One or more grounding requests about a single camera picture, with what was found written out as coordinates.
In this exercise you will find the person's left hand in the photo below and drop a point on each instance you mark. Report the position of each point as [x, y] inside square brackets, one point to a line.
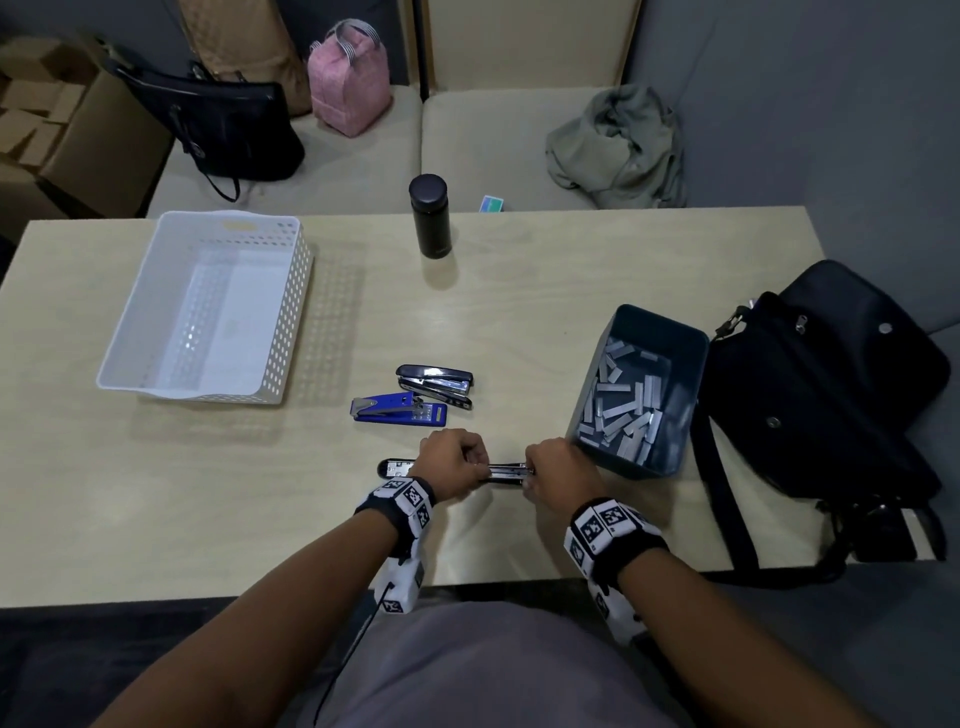
[444, 465]

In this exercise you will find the person's right hand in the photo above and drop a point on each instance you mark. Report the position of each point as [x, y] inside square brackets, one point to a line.
[561, 475]

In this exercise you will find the person's right fingers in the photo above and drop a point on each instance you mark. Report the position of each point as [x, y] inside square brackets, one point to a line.
[531, 469]

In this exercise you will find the person's left fingers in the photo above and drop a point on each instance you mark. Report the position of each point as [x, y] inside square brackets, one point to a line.
[475, 459]

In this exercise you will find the black and silver stapler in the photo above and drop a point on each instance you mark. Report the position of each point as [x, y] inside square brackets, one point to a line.
[501, 472]

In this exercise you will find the black shoulder bag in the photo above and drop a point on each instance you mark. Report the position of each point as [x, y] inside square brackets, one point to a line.
[817, 390]

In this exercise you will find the person's left forearm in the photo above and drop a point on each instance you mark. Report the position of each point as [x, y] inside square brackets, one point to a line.
[247, 630]

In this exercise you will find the person's right forearm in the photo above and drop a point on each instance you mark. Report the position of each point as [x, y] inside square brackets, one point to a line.
[742, 645]

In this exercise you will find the blue stapler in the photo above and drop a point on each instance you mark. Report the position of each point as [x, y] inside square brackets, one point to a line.
[397, 410]

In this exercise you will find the left wrist tracker band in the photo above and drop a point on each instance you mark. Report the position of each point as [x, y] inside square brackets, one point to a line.
[401, 517]

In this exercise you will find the wrist tracker band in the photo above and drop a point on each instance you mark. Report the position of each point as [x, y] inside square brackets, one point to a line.
[401, 517]
[611, 544]

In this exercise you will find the right wrist tracker band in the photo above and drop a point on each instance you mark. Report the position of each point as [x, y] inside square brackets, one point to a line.
[611, 544]

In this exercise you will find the pile of staple strips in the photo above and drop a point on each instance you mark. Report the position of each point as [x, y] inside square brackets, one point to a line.
[626, 409]

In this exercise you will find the dark blue plastic bin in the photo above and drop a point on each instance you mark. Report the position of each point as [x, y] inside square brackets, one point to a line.
[675, 390]

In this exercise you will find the person's grey trousers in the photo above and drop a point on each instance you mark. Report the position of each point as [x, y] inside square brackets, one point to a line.
[487, 667]

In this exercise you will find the black thermos bottle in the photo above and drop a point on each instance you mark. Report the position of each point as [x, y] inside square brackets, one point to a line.
[428, 217]

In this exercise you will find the small teal and white box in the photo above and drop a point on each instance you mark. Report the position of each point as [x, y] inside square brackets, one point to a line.
[491, 203]

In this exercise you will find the white perforated plastic basket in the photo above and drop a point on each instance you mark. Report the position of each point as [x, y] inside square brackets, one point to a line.
[210, 307]

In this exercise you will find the beige bench seat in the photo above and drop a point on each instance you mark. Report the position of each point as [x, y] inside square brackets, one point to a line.
[420, 142]

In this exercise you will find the grey-green crumpled jacket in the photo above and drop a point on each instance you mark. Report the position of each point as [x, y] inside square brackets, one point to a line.
[619, 146]

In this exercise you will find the pink lunch bag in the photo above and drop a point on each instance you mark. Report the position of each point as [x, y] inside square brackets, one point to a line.
[351, 82]

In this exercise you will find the black leather handbag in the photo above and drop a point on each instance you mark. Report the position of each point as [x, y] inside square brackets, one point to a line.
[225, 124]

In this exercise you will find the tan quilted bag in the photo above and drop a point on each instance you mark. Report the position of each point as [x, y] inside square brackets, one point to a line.
[247, 45]

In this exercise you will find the cardboard box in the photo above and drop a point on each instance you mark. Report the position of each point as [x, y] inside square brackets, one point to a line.
[67, 127]

